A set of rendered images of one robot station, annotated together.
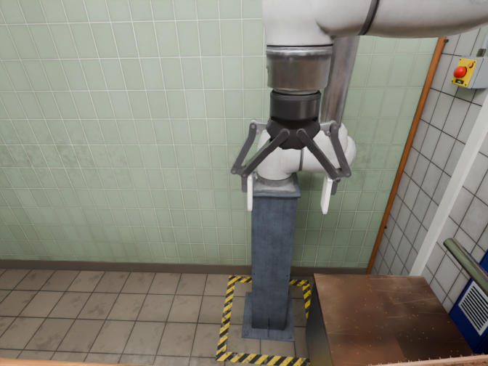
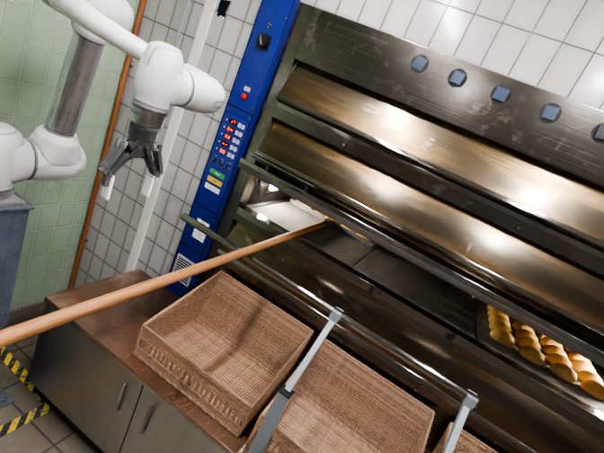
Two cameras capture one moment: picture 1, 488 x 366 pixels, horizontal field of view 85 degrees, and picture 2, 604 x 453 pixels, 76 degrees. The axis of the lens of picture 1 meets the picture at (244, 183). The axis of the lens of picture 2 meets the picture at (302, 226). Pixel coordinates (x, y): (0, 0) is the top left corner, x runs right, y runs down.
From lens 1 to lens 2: 0.85 m
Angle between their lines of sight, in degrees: 69
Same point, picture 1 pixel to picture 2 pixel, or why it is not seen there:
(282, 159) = (13, 165)
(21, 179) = not seen: outside the picture
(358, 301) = not seen: hidden behind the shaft
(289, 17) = (161, 97)
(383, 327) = (129, 311)
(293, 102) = (152, 133)
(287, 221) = (14, 240)
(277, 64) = (148, 114)
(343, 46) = (89, 66)
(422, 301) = not seen: hidden behind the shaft
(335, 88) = (76, 100)
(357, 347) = (119, 331)
